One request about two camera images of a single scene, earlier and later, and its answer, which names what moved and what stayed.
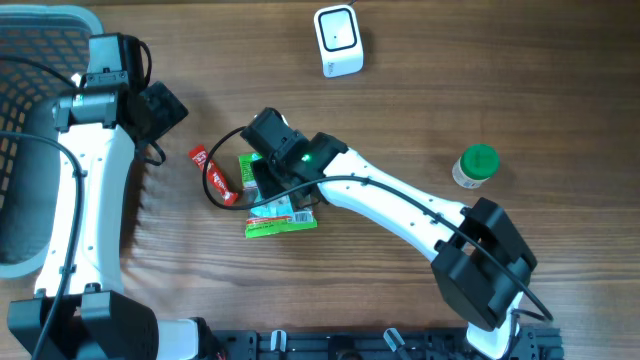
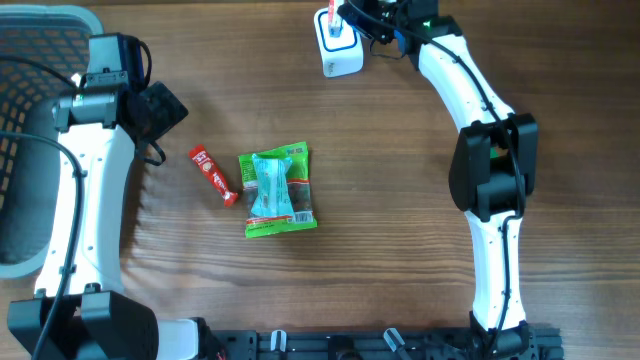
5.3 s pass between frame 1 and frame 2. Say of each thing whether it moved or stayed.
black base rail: stayed
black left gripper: stayed
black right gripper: moved
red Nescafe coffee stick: stayed
